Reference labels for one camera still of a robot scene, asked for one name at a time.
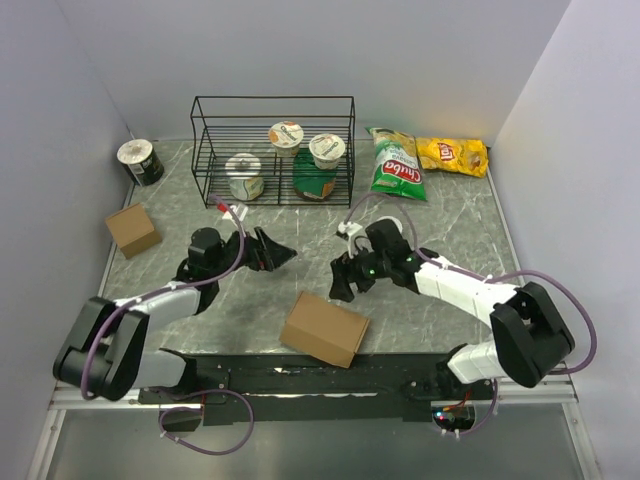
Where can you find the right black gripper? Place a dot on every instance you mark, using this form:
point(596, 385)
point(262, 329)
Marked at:
point(344, 270)

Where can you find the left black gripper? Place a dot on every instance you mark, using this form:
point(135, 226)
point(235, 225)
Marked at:
point(264, 253)

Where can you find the brown cardboard box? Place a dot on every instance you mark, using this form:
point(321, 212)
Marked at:
point(324, 330)

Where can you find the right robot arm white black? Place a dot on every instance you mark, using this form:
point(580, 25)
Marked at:
point(529, 336)

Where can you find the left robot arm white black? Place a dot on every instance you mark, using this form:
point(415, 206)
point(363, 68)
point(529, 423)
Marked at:
point(104, 353)

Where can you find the small folded cardboard box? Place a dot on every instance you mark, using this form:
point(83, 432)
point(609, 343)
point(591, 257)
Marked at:
point(132, 230)

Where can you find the white lidded cup lower shelf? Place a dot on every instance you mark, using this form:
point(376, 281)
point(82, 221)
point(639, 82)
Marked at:
point(243, 172)

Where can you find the green Chuba chips bag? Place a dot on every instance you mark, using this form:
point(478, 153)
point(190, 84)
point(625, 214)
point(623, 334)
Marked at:
point(397, 169)

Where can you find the yogurt cup orange label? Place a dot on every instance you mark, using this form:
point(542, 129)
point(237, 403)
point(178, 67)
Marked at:
point(286, 137)

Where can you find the yogurt cup beige label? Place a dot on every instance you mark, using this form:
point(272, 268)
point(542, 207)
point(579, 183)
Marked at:
point(327, 150)

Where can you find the yellow Lays chips bag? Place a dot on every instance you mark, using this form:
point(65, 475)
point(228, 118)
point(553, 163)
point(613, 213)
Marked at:
point(463, 156)

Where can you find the black can white lid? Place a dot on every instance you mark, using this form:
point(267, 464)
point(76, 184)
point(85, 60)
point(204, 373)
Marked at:
point(141, 162)

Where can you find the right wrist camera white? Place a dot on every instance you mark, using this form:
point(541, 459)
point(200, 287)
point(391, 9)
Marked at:
point(351, 232)

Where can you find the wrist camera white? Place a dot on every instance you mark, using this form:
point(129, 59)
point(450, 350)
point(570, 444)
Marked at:
point(351, 232)
point(230, 211)

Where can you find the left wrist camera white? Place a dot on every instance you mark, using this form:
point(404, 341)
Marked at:
point(230, 211)

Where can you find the black wire rack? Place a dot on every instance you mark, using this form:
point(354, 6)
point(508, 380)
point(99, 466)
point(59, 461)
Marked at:
point(224, 126)

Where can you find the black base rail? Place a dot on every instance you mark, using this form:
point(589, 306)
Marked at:
point(294, 387)

